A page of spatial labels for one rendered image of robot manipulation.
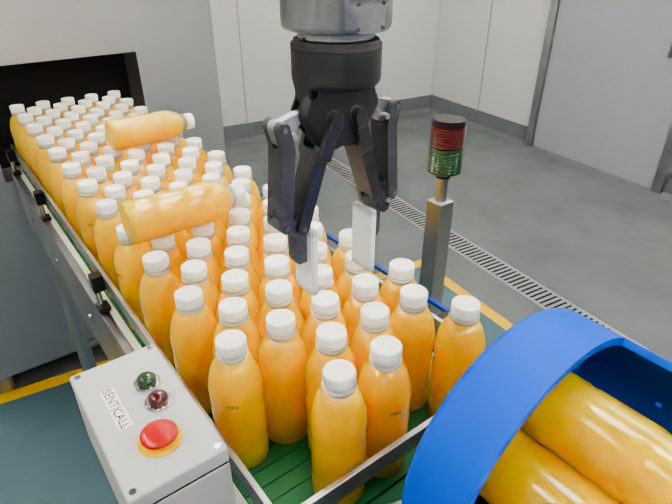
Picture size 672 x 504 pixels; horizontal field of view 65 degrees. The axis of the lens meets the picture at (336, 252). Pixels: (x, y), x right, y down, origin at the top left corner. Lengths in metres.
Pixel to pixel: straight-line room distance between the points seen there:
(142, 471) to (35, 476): 1.60
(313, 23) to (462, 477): 0.37
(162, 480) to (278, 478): 0.27
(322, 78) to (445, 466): 0.33
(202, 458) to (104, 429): 0.11
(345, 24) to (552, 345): 0.31
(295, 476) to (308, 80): 0.54
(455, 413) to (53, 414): 2.00
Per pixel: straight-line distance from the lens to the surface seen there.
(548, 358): 0.48
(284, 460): 0.80
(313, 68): 0.43
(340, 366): 0.63
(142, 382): 0.64
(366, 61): 0.44
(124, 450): 0.59
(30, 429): 2.32
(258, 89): 4.92
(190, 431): 0.59
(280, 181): 0.45
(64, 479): 2.10
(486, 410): 0.46
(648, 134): 4.38
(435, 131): 0.98
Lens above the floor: 1.53
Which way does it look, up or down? 30 degrees down
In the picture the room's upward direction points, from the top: straight up
